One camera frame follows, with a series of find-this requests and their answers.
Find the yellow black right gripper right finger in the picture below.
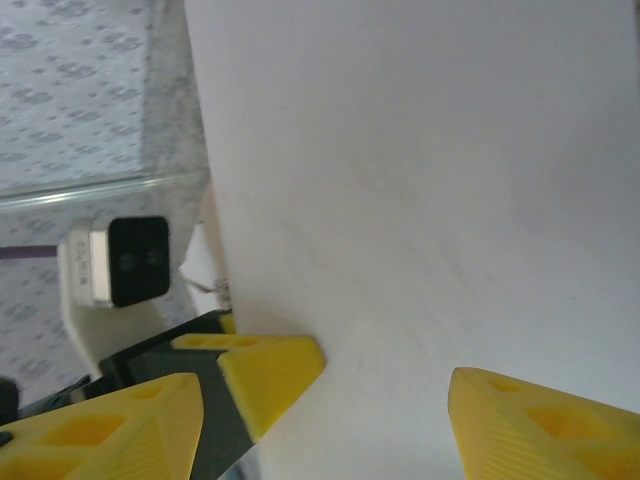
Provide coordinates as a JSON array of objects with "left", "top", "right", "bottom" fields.
[{"left": 447, "top": 366, "right": 640, "bottom": 480}]

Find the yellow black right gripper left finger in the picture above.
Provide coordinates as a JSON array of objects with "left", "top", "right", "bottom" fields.
[{"left": 0, "top": 372, "right": 205, "bottom": 480}]

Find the white paper sheet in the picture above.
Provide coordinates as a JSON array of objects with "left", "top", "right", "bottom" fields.
[{"left": 183, "top": 0, "right": 640, "bottom": 480}]

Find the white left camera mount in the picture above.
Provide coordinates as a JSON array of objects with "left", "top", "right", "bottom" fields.
[{"left": 59, "top": 189, "right": 229, "bottom": 381}]

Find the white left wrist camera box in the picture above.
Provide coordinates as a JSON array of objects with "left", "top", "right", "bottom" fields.
[{"left": 57, "top": 214, "right": 172, "bottom": 309}]

